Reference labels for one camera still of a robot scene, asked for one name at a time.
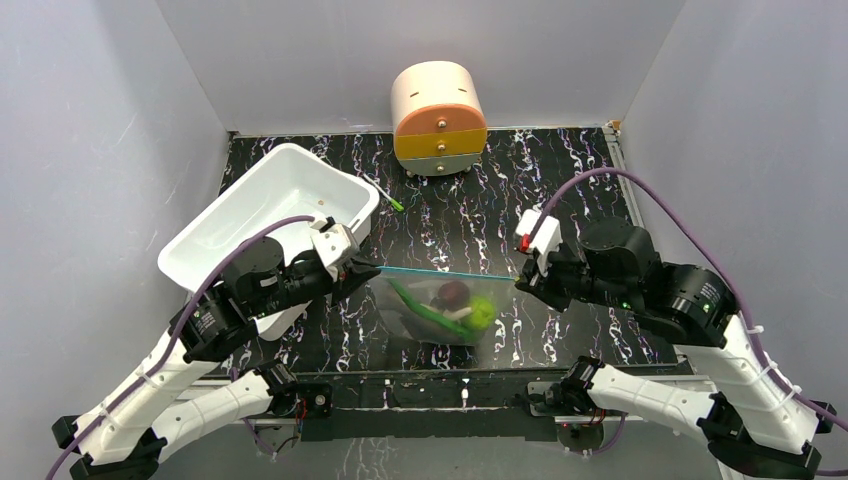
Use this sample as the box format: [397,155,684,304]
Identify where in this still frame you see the green toy apple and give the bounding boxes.
[461,296,498,331]

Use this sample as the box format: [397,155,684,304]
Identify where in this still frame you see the clear zip top bag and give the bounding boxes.
[368,266,515,346]

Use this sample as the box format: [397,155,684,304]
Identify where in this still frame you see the cream toy garlic piece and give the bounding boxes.
[426,305,473,322]

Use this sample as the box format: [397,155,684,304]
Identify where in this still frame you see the green toy chili pepper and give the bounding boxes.
[388,279,484,345]

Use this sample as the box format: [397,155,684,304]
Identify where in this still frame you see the white plastic bin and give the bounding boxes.
[157,142,382,342]

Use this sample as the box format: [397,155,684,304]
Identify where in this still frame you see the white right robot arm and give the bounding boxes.
[516,210,832,479]

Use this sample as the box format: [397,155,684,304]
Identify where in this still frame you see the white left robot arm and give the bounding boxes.
[53,226,379,479]

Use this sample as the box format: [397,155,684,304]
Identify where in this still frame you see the green white pen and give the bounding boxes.
[362,175,405,213]

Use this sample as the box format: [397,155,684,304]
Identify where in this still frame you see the round orange drawer cabinet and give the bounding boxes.
[390,61,488,177]

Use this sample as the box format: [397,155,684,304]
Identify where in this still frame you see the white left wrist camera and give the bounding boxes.
[308,217,360,281]

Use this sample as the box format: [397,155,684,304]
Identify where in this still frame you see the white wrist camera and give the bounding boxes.
[308,217,360,281]
[516,209,563,277]

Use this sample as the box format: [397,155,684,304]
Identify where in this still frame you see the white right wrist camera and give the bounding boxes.
[516,209,563,277]

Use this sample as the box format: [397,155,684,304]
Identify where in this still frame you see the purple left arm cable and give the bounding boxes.
[44,214,319,480]

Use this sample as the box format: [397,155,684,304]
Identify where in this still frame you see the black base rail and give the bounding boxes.
[235,369,631,458]

